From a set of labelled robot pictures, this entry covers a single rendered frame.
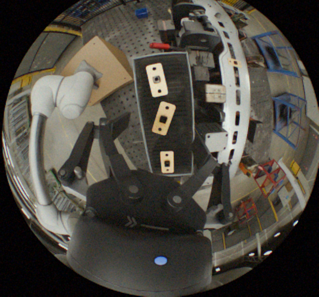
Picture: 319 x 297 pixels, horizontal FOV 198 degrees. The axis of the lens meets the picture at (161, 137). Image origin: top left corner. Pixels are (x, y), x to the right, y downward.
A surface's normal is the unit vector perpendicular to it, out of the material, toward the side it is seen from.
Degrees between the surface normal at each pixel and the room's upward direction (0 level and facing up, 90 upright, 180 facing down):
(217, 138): 0
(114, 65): 49
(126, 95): 0
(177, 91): 0
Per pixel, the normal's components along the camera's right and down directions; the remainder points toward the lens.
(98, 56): 0.23, 0.92
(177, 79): -0.07, 0.42
